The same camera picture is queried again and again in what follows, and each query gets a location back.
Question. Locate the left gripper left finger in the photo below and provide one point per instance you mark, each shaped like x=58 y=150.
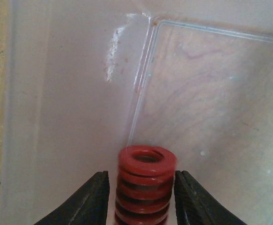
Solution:
x=87 y=206

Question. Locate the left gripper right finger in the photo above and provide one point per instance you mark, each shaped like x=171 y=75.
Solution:
x=196 y=206

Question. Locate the translucent parts bin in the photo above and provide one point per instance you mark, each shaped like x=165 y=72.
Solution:
x=86 y=78

